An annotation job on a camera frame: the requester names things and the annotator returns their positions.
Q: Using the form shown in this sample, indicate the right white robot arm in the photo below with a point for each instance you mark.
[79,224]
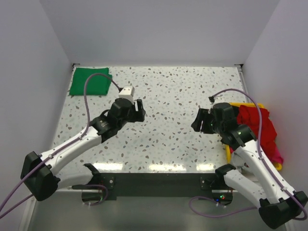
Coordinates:
[276,200]

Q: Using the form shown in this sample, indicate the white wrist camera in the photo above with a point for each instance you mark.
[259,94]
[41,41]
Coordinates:
[212,102]
[127,92]

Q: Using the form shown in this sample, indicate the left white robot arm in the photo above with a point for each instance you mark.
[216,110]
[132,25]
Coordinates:
[39,172]

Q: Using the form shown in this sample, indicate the yellow plastic bin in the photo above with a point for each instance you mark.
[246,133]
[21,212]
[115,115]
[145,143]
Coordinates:
[277,166]

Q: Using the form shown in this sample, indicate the white grey t shirt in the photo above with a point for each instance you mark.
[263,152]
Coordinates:
[239,164]

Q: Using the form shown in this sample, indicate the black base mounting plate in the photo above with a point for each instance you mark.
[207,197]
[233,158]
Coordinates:
[111,186]

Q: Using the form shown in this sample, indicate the green t shirt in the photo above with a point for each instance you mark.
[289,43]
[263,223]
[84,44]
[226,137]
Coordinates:
[97,85]

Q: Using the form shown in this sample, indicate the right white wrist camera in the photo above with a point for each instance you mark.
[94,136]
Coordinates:
[212,102]

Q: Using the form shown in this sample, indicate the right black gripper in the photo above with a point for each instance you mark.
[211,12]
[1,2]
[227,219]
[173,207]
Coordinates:
[202,115]

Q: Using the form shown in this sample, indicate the red t shirt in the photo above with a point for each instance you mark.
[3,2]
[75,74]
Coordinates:
[249,116]

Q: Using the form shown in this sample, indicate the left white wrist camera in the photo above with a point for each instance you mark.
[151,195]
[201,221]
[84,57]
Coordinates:
[127,92]

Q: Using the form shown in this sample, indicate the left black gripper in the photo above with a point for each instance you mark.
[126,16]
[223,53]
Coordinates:
[140,117]

